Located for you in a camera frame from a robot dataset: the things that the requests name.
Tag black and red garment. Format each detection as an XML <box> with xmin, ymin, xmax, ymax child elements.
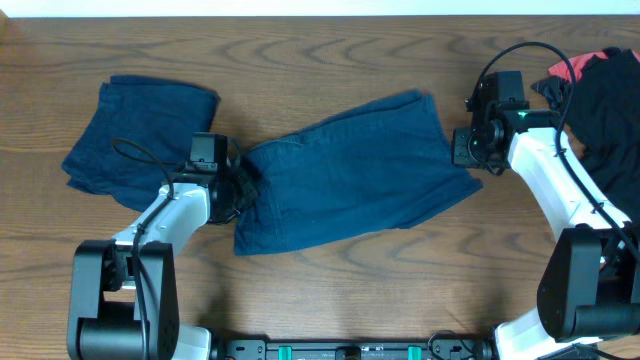
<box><xmin>531</xmin><ymin>47</ymin><xmax>639</xmax><ymax>223</ymax></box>

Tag folded dark blue garment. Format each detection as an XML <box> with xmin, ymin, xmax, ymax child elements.
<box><xmin>61</xmin><ymin>75</ymin><xmax>219</xmax><ymax>212</ymax></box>

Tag dark blue shorts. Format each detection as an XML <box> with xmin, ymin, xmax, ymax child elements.
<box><xmin>234</xmin><ymin>90</ymin><xmax>482</xmax><ymax>256</ymax></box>

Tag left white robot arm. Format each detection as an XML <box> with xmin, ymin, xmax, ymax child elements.
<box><xmin>67</xmin><ymin>133</ymin><xmax>257</xmax><ymax>359</ymax></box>

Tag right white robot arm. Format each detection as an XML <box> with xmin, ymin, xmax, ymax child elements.
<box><xmin>452</xmin><ymin>71</ymin><xmax>639</xmax><ymax>359</ymax></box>

